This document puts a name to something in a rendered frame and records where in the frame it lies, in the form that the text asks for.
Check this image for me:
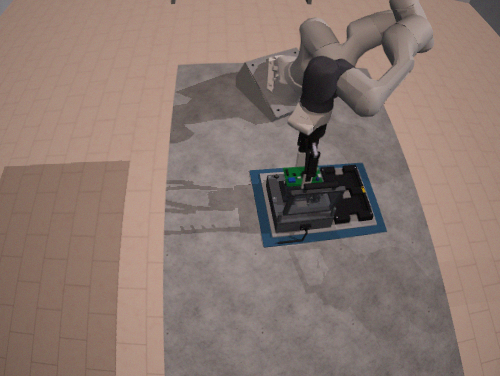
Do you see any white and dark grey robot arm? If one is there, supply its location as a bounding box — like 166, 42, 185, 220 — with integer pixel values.
266, 0, 434, 135

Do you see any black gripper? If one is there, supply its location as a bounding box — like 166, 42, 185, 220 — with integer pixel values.
296, 124, 327, 189

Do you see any green circuit board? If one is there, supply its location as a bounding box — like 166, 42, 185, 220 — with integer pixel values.
283, 167, 323, 187

